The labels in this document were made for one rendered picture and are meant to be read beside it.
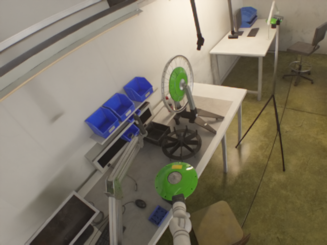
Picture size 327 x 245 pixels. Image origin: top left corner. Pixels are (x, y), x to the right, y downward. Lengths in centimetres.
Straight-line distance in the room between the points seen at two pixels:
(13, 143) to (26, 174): 28
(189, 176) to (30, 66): 114
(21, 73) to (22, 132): 67
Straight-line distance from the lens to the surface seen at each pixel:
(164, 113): 214
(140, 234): 144
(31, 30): 137
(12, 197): 178
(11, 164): 165
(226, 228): 164
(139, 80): 202
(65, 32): 112
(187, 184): 129
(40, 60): 104
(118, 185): 106
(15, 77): 101
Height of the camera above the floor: 219
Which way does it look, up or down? 40 degrees down
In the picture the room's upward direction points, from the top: 22 degrees counter-clockwise
